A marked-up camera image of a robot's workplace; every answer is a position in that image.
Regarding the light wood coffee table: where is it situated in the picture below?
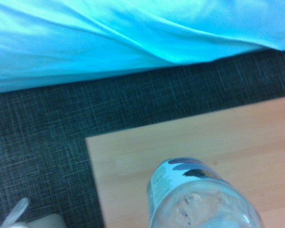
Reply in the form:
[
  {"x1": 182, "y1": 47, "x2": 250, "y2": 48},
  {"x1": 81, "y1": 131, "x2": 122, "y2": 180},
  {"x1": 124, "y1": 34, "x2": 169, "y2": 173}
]
[{"x1": 85, "y1": 95, "x2": 285, "y2": 228}]

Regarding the clear plastic bottle purple label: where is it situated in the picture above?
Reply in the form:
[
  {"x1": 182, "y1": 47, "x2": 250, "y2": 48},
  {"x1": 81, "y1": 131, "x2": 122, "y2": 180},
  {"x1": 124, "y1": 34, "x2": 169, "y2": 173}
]
[{"x1": 146, "y1": 157, "x2": 266, "y2": 228}]

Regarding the sofa with light blue cover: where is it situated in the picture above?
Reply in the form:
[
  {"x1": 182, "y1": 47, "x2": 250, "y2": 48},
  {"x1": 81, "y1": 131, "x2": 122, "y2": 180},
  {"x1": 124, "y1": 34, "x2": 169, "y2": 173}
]
[{"x1": 0, "y1": 0, "x2": 285, "y2": 95}]

